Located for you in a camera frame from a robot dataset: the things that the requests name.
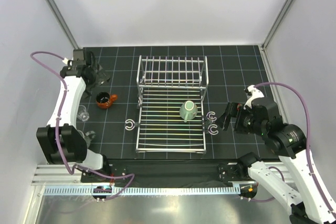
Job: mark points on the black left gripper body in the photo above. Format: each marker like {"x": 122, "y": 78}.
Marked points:
{"x": 97, "y": 79}

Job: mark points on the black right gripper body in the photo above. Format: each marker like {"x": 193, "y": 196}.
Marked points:
{"x": 244, "y": 119}

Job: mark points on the orange brown ceramic mug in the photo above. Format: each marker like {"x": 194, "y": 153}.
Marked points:
{"x": 105, "y": 100}

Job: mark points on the mint green ceramic mug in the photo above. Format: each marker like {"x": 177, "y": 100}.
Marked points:
{"x": 188, "y": 111}

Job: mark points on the clear glass mug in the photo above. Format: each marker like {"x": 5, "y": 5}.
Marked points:
{"x": 88, "y": 136}

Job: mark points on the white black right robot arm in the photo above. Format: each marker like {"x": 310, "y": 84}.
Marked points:
{"x": 308, "y": 202}

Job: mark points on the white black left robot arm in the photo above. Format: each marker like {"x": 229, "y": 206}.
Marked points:
{"x": 60, "y": 140}

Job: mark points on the small clear shot glass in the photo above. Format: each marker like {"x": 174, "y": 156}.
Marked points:
{"x": 82, "y": 113}

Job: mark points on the black grid table mat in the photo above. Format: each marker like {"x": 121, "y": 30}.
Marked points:
{"x": 231, "y": 69}

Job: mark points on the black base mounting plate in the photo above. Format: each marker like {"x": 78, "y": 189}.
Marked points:
{"x": 181, "y": 173}

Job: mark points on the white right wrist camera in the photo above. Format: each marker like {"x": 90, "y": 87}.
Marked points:
{"x": 252, "y": 93}

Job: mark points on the chrome wire dish rack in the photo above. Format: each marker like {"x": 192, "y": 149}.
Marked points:
{"x": 164, "y": 83}

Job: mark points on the perforated aluminium cable rail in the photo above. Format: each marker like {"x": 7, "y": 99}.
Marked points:
{"x": 104, "y": 190}

